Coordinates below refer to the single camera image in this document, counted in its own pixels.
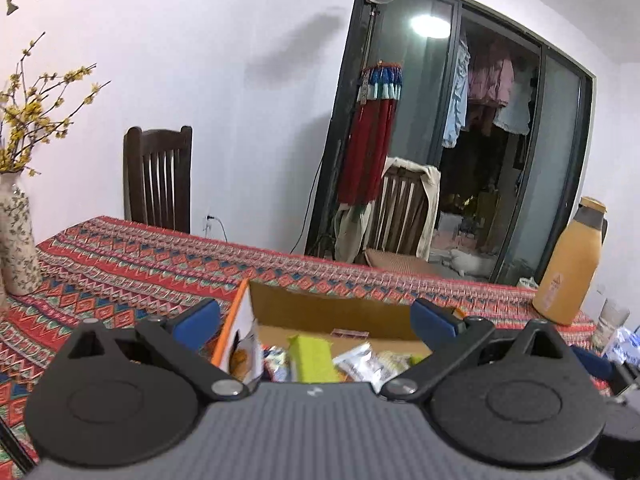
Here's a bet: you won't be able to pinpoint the dark wooden chair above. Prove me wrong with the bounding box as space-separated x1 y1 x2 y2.
124 126 193 235

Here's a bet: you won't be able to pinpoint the dark framed sliding glass door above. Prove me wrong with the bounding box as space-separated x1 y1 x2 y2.
304 0 598 286

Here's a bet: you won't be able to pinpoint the clear drinking glass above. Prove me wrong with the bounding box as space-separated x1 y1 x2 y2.
592 297 631 351

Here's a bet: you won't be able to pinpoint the blue white tissue pack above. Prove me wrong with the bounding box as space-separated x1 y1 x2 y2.
612 327 640 361

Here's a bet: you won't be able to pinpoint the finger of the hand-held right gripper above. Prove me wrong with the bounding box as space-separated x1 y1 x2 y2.
567 345 617 381

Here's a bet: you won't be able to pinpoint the chair with draped cloth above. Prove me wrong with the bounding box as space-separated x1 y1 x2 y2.
334 156 442 264

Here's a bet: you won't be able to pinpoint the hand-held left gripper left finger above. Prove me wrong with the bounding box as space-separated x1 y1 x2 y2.
65 299 250 402

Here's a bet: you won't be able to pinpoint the brown slatted wooden chair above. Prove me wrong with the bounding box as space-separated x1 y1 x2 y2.
367 165 436 261

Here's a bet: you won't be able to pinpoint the red patterned tablecloth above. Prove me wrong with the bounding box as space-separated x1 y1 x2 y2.
0 215 616 480

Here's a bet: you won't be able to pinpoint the yellow thermos jug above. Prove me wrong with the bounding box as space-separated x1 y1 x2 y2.
532 196 608 326

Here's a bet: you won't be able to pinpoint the yellow flower branches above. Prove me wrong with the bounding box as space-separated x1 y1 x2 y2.
0 32 111 176

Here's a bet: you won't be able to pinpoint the orange cardboard box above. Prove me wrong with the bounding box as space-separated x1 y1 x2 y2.
210 279 463 386

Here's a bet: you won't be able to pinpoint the floral patterned vase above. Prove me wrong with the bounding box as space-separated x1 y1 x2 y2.
0 172 43 297

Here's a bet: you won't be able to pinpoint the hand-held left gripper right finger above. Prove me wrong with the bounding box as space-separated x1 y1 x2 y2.
379 297 568 403

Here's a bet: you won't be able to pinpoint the blue orange snack packet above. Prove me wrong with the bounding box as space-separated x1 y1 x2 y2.
261 346 292 385

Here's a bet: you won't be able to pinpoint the white hanging garment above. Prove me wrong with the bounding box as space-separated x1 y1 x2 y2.
492 67 533 136

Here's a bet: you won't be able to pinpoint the green snack packet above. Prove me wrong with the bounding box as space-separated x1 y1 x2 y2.
286 334 337 385

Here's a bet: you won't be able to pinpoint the white fluffy object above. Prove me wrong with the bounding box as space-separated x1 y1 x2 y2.
446 249 490 277

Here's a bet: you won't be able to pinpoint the woven chair cushion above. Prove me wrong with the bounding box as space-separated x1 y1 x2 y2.
365 249 431 267

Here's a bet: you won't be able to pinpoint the pink hanging garment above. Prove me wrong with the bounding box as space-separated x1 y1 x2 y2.
467 42 516 108

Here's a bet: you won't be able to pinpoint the red blue hanging bundle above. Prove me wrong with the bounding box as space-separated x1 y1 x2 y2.
337 60 403 208

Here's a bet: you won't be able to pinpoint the light blue hanging garment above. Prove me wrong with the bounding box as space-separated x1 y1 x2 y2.
441 35 472 150

